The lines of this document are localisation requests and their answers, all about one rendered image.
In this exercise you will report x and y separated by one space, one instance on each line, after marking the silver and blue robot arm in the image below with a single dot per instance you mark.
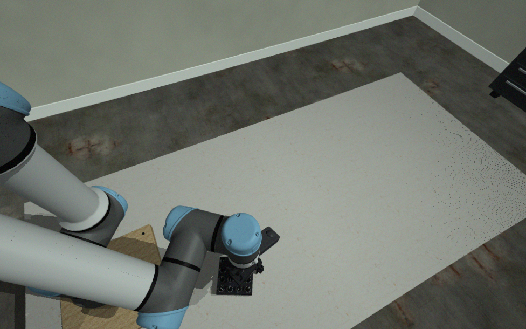
75 263

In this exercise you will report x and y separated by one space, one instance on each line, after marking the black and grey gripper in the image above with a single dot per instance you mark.
241 276

